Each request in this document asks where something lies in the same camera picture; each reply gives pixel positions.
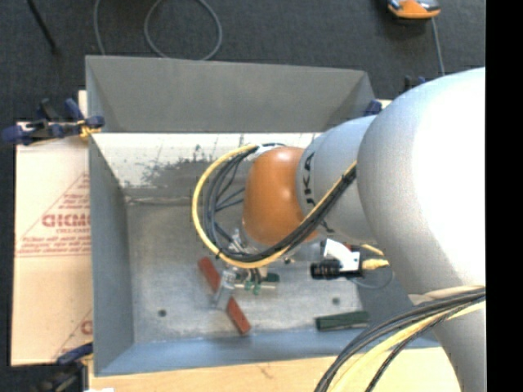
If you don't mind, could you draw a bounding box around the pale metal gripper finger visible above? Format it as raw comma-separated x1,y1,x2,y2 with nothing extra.
211,270,232,305
215,271,238,309

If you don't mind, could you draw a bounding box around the grey metal bin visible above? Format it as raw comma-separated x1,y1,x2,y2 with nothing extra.
84,54,440,377

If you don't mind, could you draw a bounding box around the dark green flat block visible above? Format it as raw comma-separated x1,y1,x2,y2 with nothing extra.
315,310,371,333

